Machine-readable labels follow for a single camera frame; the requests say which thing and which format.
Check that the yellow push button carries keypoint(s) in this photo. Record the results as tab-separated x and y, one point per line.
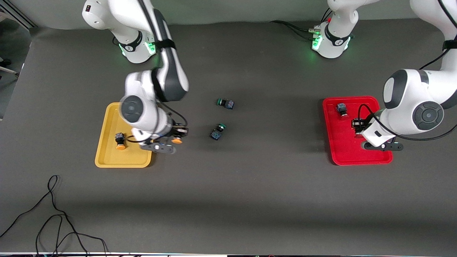
176	140
120	141

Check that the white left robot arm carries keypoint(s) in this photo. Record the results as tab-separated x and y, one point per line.
410	100

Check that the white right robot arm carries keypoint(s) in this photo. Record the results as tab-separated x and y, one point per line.
139	110

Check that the red plastic tray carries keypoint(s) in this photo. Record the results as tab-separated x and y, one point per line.
339	150

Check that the green push button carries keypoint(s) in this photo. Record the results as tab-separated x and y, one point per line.
217	132
226	103

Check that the yellow plastic tray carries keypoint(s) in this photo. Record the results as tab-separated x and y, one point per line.
110	157

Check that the dark grey table mat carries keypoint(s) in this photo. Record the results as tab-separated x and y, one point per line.
228	214

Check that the aluminium frame rail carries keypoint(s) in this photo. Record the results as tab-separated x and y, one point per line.
18	18

